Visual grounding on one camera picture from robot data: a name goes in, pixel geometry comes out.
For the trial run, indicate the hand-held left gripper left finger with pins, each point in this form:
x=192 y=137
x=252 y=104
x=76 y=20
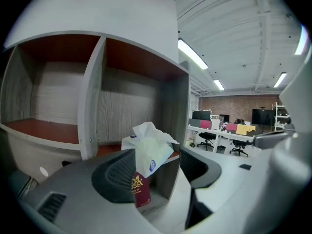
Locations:
x=73 y=203

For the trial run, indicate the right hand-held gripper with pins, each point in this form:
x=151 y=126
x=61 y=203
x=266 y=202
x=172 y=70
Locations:
x=296 y=94

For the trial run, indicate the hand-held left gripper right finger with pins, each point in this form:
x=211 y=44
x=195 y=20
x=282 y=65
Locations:
x=202 y=172

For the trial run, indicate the white pack of tissues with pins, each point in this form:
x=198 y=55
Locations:
x=151 y=152

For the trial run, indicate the grey wooden shelf red boards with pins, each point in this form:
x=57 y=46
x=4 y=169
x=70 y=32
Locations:
x=90 y=94

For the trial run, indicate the long ceiling light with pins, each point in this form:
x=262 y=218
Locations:
x=192 y=53
x=301 y=40
x=280 y=79
x=219 y=84

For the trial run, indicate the grey bin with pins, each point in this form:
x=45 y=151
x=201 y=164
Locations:
x=220 y=149

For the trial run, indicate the white metal storage rack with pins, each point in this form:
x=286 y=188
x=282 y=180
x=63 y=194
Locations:
x=278 y=117

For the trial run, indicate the black office chair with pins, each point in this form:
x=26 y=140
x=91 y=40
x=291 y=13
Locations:
x=240 y=145
x=207 y=136

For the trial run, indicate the large black screen on stand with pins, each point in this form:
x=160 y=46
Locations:
x=263 y=116

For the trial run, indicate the long white office desk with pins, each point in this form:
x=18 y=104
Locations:
x=220 y=132

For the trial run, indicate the magenta desk divider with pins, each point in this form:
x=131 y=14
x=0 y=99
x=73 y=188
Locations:
x=205 y=124

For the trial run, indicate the dark grey desk divider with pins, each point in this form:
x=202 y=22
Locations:
x=194 y=122

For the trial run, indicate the red desk divider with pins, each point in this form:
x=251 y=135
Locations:
x=231 y=127

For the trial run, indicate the small black computer monitor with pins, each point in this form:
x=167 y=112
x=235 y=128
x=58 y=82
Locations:
x=224 y=118

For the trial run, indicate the yellow desk divider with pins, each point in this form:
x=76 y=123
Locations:
x=243 y=129

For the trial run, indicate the maroon booklet gold crest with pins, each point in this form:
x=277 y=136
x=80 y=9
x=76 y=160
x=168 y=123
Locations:
x=141 y=191

